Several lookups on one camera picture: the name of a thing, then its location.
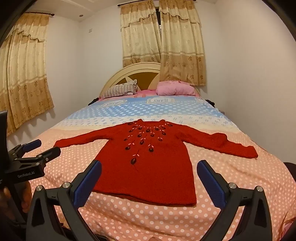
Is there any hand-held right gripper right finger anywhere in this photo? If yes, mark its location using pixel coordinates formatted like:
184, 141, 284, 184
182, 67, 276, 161
196, 159, 277, 241

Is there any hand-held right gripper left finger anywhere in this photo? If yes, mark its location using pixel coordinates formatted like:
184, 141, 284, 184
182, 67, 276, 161
26, 159, 102, 241

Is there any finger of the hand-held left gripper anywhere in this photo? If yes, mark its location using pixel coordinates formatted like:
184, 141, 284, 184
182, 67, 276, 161
9, 139, 42, 161
14, 147, 62, 168

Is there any red embroidered knit sweater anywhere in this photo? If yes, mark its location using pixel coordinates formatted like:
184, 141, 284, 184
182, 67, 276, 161
54, 119, 258, 207

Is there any person's left hand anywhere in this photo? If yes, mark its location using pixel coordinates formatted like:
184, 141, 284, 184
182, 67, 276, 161
0, 181, 32, 223

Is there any beige floral side-window curtain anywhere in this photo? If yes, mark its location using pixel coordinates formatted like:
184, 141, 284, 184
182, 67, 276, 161
0, 13, 55, 136

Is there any dark object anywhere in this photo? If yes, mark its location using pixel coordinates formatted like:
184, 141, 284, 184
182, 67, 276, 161
283, 162, 296, 184

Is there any polka dot bedspread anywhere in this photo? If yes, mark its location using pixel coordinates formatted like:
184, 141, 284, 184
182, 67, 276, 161
7, 96, 296, 241

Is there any striped pillow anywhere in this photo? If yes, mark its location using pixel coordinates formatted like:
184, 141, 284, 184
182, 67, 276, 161
102, 79, 138, 99

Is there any pink pillow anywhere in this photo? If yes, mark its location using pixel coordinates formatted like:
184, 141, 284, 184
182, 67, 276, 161
156, 80, 200, 97

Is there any cream arched headboard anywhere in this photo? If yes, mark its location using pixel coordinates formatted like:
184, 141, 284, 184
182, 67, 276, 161
99, 62, 162, 98

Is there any pink patterned cloth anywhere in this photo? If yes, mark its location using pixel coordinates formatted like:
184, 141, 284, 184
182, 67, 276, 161
136, 90, 158, 97

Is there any beige floral long curtain panel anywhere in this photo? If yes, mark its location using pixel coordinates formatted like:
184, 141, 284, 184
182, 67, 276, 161
159, 0, 207, 87

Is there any beige floral short curtain panel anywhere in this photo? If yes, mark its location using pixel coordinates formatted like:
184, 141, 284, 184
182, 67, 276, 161
120, 0, 162, 68

